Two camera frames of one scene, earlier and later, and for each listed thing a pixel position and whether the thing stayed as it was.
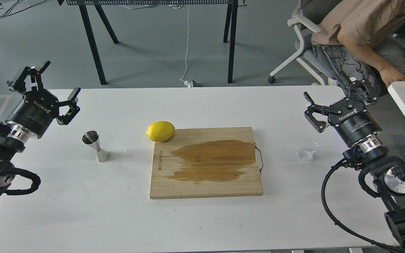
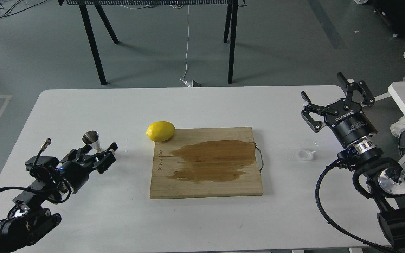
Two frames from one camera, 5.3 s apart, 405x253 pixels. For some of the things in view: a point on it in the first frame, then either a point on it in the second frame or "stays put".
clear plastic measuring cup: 307,151 stays put
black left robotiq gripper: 34,114 to 76,174
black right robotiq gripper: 355,123 stays put
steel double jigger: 91,138 stays put
